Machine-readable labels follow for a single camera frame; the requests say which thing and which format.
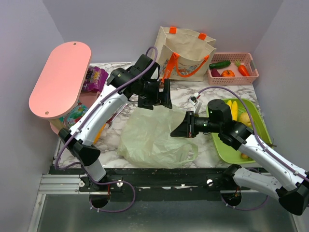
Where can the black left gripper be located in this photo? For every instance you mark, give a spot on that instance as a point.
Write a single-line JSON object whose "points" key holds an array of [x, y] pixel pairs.
{"points": [[166, 102]]}

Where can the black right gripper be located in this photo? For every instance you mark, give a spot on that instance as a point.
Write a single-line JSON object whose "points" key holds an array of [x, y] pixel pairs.
{"points": [[187, 128]]}

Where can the pale green plastic grocery bag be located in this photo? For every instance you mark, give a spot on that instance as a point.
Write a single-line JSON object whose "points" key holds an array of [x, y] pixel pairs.
{"points": [[146, 142]]}

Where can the yellow banana bunch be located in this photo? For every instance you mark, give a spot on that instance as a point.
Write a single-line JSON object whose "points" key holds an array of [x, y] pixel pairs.
{"points": [[233, 108]]}

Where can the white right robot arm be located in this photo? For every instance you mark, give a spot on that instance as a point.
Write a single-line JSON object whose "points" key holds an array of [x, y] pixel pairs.
{"points": [[289, 184]]}

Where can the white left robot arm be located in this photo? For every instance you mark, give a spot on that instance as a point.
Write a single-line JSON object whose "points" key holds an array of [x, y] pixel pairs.
{"points": [[79, 138]]}

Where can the silver wrench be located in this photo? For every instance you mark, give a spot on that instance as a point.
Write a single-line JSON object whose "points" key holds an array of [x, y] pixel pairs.
{"points": [[110, 121]]}

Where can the green plastic tray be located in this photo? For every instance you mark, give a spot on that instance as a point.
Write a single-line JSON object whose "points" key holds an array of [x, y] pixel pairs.
{"points": [[235, 137]]}

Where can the yellow pear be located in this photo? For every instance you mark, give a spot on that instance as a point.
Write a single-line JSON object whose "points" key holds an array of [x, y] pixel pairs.
{"points": [[245, 119]]}

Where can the orange snack packet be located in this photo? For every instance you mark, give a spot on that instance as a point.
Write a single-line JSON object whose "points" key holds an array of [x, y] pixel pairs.
{"points": [[99, 134]]}

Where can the red strawberry cluster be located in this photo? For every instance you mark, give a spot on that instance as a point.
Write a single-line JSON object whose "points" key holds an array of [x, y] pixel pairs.
{"points": [[244, 156]]}

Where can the purple snack packet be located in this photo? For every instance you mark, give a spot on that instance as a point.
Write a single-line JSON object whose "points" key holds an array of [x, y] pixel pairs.
{"points": [[95, 79]]}

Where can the orange mini pumpkin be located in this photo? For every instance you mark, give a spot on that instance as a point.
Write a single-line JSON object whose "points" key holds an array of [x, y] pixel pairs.
{"points": [[227, 73]]}

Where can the green cucumber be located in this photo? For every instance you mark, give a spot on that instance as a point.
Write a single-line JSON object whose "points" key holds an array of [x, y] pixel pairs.
{"points": [[219, 65]]}

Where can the pink perforated basket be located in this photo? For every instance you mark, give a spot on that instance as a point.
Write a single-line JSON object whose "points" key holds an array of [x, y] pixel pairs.
{"points": [[245, 58]]}

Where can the orange carrot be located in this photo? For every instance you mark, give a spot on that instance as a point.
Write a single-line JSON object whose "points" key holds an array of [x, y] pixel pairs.
{"points": [[241, 68]]}

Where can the green white candy packet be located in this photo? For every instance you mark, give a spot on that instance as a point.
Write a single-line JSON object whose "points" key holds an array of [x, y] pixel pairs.
{"points": [[74, 115]]}

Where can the pink two-tier shelf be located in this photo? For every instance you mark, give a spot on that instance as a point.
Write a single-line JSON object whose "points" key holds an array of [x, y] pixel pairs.
{"points": [[59, 87]]}

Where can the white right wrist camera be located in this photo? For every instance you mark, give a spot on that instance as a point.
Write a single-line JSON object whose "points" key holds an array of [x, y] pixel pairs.
{"points": [[194, 100]]}

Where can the beige tote bag orange handles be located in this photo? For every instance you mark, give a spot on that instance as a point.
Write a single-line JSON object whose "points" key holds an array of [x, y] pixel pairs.
{"points": [[183, 54]]}

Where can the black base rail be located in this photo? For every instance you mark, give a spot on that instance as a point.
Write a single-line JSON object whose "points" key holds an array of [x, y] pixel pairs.
{"points": [[149, 184]]}

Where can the aluminium frame extrusion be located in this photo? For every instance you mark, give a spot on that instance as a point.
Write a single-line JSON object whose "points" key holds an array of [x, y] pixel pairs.
{"points": [[51, 184]]}

